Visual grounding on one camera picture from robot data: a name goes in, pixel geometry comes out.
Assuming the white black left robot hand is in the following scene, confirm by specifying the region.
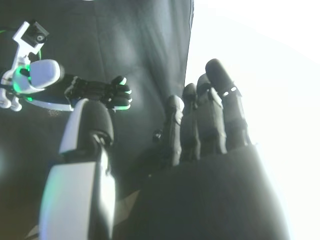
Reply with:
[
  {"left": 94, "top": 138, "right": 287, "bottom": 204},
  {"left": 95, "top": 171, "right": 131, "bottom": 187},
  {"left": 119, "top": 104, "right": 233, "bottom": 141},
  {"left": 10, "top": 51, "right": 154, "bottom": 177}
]
[{"left": 39, "top": 58, "right": 291, "bottom": 240}]

